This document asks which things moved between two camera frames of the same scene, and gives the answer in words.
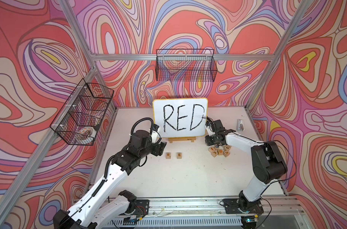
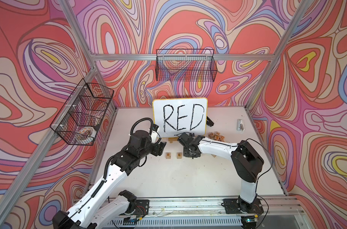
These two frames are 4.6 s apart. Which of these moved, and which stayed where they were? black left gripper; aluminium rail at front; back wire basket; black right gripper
Moved: black right gripper
Stayed: back wire basket; aluminium rail at front; black left gripper
